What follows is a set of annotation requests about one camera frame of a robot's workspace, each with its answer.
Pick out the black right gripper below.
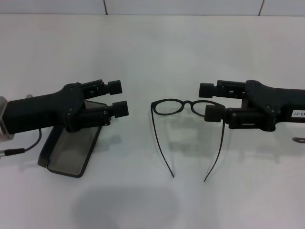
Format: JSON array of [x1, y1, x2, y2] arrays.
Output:
[[204, 80, 305, 132]]

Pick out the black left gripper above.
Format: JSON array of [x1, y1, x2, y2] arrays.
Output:
[[8, 80, 130, 135]]

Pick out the black thin-frame glasses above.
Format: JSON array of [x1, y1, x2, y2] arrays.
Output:
[[150, 99, 226, 183]]

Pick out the black glasses case grey lining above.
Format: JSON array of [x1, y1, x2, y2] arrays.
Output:
[[38, 100, 107, 178]]

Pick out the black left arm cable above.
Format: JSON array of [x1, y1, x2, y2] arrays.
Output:
[[0, 128, 42, 156]]

